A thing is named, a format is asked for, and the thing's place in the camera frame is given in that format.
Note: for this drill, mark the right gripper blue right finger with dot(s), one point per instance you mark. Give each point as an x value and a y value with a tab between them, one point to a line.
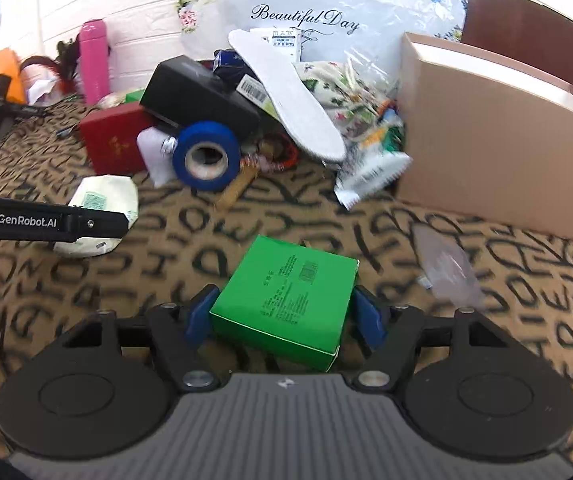
392	334

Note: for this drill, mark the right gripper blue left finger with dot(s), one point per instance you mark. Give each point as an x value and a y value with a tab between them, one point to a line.
177	332

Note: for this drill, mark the green cardboard box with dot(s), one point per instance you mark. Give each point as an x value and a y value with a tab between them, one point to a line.
287	300

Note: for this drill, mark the clear plastic wrapper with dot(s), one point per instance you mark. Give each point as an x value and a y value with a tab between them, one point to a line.
446	269

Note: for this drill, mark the white round packet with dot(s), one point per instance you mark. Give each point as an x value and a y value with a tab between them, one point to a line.
104	193

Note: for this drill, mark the closed red box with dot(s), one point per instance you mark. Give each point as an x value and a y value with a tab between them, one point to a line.
110	138

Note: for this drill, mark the letter patterned tablecloth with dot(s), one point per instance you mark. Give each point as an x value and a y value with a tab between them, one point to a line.
180	243

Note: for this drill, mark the green white snack packet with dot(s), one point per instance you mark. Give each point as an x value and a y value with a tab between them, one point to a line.
373	162

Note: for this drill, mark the blue tape roll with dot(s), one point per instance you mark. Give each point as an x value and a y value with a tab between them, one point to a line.
207	156

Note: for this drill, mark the pink thermos bottle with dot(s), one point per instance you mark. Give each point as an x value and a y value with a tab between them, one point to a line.
93	59

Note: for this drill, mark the brown cardboard storage box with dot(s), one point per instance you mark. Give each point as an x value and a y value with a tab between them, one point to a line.
488	135

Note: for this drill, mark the black rectangular box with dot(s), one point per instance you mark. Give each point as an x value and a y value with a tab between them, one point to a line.
182	91

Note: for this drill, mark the white shoe insole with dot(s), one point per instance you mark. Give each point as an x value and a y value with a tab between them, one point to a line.
301	114

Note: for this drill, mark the white blue medicine box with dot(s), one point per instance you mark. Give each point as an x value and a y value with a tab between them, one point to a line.
286	40

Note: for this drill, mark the floral white plastic bag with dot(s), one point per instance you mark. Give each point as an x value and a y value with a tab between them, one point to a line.
330	30

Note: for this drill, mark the dark brown wooden board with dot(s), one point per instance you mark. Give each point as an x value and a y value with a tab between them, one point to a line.
524	30

